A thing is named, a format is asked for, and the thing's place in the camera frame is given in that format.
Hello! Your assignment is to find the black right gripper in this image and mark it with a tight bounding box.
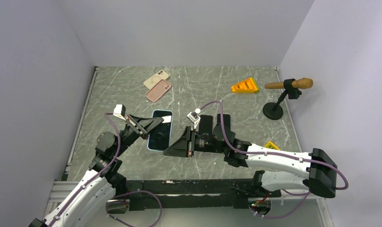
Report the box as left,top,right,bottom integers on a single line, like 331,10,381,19
164,125,227,157

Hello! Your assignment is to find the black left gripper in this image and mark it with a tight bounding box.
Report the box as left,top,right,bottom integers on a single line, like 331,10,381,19
113,113,164,157

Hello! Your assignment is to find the pink phone case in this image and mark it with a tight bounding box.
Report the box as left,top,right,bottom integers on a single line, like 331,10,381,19
145,79,172,103

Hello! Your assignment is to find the black phone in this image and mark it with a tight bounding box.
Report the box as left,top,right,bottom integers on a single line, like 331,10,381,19
216,113,231,130

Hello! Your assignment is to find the beige phone case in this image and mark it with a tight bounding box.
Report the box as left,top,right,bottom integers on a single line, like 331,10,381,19
143,70,169,89

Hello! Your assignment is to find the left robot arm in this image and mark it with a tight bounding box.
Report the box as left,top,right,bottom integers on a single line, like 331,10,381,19
30,114,165,227

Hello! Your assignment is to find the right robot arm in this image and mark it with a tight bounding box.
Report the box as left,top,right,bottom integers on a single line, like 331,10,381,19
163,124,338,198

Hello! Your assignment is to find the yellow grid toy block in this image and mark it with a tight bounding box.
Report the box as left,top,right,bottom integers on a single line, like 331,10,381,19
264,141,281,150

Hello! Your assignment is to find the orange triangular toy block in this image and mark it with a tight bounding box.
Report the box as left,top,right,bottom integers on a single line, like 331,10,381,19
231,78,259,93

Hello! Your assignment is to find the brown microphone on stand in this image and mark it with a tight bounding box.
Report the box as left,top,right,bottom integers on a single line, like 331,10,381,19
263,78,314,120

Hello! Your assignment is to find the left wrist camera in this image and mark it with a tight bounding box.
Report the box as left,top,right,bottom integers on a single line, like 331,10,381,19
113,104,126,120

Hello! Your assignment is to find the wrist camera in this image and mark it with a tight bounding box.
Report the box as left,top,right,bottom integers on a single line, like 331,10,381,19
187,108,201,130
113,104,126,120

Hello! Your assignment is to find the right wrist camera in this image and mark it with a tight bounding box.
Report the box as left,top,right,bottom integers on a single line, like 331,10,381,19
187,108,201,130

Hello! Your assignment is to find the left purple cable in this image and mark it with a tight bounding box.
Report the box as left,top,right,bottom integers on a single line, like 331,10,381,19
46,113,123,227

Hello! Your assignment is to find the black base frame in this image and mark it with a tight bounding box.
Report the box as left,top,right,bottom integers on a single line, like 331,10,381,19
116,179,278,211

